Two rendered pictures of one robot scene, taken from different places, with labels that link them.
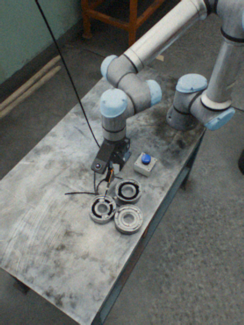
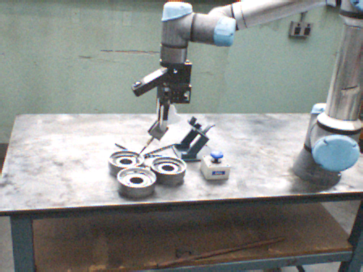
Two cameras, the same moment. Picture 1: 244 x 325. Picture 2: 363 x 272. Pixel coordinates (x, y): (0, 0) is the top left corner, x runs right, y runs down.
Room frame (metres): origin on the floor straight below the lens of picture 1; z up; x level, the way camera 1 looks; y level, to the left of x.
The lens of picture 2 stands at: (-0.19, -0.81, 1.46)
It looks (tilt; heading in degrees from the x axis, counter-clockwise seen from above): 25 degrees down; 43
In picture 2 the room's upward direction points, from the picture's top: 6 degrees clockwise
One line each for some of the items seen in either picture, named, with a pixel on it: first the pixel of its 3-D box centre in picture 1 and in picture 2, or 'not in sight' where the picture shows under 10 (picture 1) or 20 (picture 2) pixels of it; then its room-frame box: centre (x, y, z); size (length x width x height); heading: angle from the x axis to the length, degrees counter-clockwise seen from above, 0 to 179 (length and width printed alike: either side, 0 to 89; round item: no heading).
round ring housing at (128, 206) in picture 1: (128, 219); (136, 183); (0.48, -0.04, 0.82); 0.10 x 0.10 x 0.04
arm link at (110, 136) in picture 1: (112, 128); (172, 53); (0.63, 0.02, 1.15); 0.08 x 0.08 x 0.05
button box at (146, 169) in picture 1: (146, 163); (216, 167); (0.73, -0.11, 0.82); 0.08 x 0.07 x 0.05; 149
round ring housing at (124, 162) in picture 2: (102, 209); (125, 163); (0.52, 0.06, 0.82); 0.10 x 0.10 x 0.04
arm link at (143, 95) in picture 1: (138, 94); (214, 29); (0.70, -0.05, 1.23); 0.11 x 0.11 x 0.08; 35
